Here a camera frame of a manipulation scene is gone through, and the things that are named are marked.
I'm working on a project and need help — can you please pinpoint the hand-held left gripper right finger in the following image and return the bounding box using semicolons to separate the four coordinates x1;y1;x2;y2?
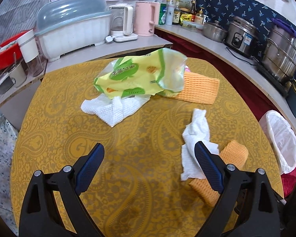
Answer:
194;141;280;237

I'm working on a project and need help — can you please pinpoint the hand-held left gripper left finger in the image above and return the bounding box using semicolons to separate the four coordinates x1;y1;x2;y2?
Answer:
19;142;106;237

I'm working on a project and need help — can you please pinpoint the orange foam net sleeve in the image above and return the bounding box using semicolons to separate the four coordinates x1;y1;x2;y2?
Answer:
173;71;220;104
189;139;249;207

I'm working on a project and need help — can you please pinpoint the white paper towel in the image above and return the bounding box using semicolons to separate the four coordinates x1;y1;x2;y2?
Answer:
81;94;151;127
181;109;220;181

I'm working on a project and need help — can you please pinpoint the white lined trash bin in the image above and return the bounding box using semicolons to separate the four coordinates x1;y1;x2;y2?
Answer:
259;110;296;175

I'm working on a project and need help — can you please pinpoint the yellow green packaging bag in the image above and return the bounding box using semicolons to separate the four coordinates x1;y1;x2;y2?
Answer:
94;48;188;101

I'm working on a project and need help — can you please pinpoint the yellow patterned tablecloth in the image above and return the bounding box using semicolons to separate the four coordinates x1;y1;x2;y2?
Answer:
10;57;284;237

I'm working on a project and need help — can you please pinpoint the black induction cooker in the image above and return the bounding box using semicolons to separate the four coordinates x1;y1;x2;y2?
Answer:
255;63;293;97

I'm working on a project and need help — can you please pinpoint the grey white mug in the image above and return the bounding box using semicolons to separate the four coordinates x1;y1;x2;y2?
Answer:
7;62;27;88

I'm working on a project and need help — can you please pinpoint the white lidded jar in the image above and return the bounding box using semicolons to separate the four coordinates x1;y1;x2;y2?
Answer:
17;32;45;77

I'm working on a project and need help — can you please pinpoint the large steel steamer pot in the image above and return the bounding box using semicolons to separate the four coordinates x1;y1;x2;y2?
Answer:
260;28;296;84

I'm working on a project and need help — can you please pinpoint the white dish rack with lid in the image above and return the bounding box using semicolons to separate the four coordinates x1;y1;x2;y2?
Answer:
35;0;112;62

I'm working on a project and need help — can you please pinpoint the steel rice cooker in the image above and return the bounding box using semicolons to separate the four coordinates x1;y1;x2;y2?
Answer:
223;16;260;57

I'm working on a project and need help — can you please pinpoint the small steel pot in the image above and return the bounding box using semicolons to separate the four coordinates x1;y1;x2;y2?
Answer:
202;21;229;42

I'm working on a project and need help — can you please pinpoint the red plastic basket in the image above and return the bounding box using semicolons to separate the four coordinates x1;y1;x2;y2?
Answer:
0;31;31;70

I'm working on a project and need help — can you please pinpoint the clear food container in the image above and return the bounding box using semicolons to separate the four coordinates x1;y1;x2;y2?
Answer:
182;20;204;30

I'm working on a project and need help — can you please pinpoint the yellow pump bottle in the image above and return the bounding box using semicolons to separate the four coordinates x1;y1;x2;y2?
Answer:
194;7;205;25

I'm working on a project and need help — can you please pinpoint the yellow label jar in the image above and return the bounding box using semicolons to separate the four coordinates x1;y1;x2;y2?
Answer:
180;11;192;26

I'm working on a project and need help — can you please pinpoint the white glass kettle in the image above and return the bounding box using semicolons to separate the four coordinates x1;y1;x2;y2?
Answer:
106;4;139;42

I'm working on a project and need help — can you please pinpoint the dark sauce bottle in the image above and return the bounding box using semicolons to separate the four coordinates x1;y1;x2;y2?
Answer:
172;0;182;25

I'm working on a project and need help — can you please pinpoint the white bottle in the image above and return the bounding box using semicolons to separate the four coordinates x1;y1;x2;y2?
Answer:
165;4;175;25

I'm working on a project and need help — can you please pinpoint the purple cloth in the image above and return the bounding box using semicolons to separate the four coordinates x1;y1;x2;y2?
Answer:
271;18;296;40

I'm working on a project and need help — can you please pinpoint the pink electric kettle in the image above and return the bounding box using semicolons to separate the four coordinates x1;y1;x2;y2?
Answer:
134;1;161;37

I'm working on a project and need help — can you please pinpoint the blue patterned cloth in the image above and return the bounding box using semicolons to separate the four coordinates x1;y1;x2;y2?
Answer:
196;0;296;79

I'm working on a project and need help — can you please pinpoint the white green carton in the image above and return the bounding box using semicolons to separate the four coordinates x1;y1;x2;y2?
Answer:
173;0;191;9

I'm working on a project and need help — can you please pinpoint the grey striped cloth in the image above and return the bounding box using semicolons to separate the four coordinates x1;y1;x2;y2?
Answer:
0;0;50;50

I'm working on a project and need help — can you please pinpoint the black power cable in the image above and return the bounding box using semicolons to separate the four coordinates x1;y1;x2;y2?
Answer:
226;46;258;66

